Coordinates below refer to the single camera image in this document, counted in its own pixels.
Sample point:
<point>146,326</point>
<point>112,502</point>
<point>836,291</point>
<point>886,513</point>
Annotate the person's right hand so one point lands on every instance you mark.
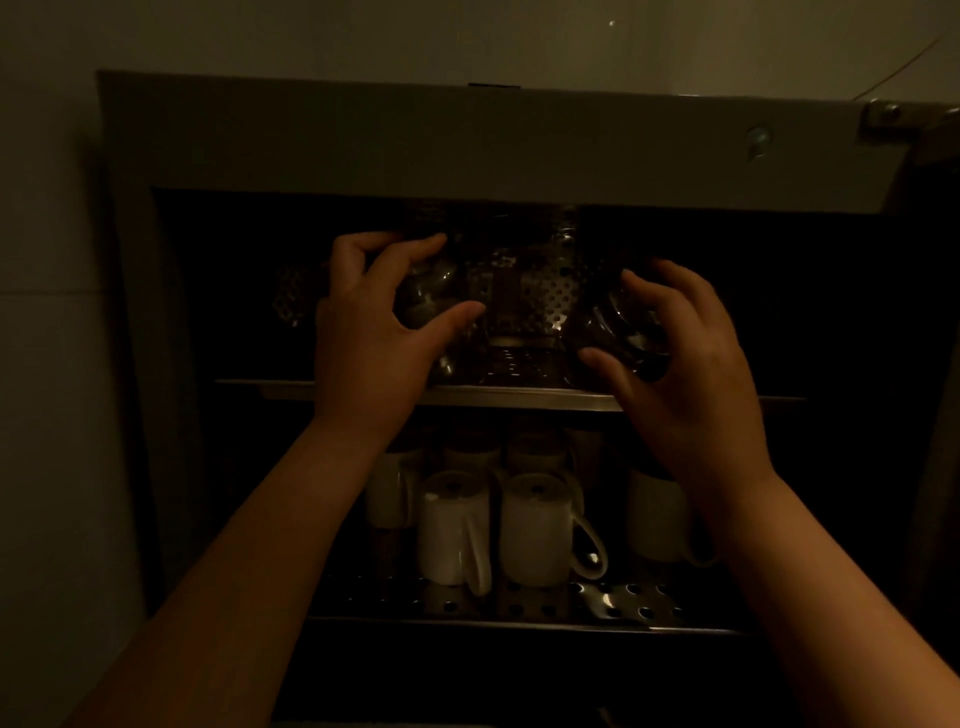
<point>697,397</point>

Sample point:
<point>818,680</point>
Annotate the person's left hand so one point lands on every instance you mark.
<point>367,367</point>

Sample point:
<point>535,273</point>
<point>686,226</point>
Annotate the short clear drinking glass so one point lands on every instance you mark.
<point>630,330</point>

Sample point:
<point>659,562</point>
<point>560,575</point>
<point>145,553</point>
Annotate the tall clear drinking glass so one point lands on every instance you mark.
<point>431,285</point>

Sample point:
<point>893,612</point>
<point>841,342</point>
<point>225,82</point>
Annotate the person's right forearm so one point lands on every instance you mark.
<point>832,615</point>

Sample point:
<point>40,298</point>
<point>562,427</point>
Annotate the person's left forearm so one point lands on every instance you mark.
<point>247,585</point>

